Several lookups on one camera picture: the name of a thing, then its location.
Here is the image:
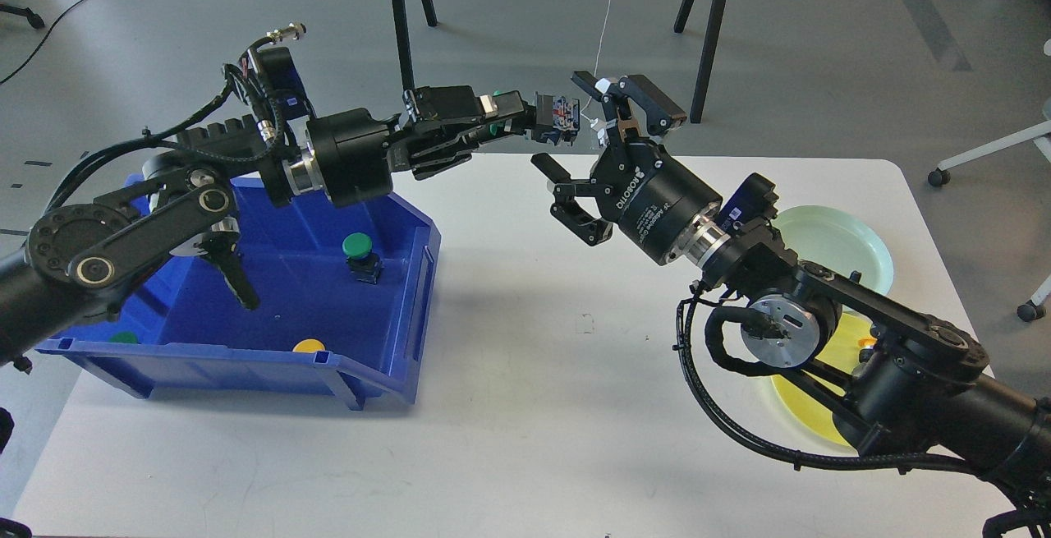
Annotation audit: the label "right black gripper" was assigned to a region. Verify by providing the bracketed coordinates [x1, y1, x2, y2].
[530, 71, 723, 265]

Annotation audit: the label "yellow button front edge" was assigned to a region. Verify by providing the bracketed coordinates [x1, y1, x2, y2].
[292, 338, 327, 353]

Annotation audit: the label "black tripod legs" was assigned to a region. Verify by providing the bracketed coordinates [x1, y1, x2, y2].
[391, 0, 438, 91]
[672, 0, 726, 125]

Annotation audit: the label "yellow plate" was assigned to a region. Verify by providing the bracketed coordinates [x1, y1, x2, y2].
[772, 312, 872, 447]

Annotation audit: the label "green button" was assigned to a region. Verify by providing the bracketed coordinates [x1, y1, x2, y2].
[483, 94, 581, 145]
[108, 331, 140, 344]
[341, 232, 383, 286]

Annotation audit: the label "blue plastic bin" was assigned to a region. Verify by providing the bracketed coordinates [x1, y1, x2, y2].
[38, 177, 442, 410]

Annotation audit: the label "right black tripod legs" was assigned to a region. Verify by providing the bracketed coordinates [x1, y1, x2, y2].
[672, 0, 726, 125]

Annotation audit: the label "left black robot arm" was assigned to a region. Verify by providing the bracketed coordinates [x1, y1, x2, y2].
[1, 24, 552, 372]

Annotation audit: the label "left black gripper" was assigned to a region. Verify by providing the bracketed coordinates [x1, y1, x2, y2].
[305, 86, 537, 206]

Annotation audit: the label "left black tripod legs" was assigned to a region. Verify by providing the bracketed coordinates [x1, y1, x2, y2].
[391, 0, 438, 91]

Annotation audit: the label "white floor cable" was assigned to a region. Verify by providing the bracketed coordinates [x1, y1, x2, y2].
[588, 0, 623, 79]

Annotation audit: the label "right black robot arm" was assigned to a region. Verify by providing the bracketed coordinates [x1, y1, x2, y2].
[532, 71, 1050, 537]

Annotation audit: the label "pale green plate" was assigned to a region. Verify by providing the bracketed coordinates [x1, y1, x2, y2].
[772, 205, 897, 295]

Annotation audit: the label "white office chair base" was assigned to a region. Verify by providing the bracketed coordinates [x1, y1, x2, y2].
[927, 98, 1050, 322]

